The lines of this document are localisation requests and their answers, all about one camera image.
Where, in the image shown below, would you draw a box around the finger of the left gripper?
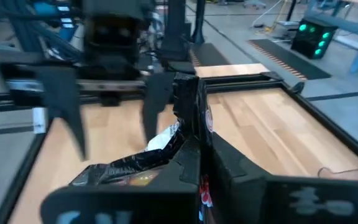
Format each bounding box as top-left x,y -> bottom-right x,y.
142,72 -> 177,144
37,67 -> 88,162

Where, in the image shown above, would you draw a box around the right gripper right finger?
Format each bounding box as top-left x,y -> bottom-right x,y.
209,133 -> 358,224

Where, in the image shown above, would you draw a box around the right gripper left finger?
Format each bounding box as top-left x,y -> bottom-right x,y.
40,133 -> 202,224

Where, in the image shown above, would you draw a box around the black Maruchan noodle pack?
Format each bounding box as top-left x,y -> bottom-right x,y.
69,72 -> 216,224

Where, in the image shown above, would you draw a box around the black striped-edge floor mat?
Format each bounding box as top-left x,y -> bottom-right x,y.
188,42 -> 231,68
247,38 -> 333,81

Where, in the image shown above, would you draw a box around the clear plastic bin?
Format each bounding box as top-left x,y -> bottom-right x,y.
317,166 -> 358,182

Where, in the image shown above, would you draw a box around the black computer green lights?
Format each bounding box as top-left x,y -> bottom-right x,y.
290,17 -> 339,60

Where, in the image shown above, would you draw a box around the silver corner bracket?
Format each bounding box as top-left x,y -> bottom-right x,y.
32,107 -> 48,134

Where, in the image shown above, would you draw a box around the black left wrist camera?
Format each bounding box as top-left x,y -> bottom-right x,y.
82,14 -> 144,65

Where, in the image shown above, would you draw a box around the black floor post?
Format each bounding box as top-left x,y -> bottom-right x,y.
191,0 -> 206,45

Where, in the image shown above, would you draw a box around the black aluminium table frame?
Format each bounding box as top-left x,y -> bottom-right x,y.
0,70 -> 358,224

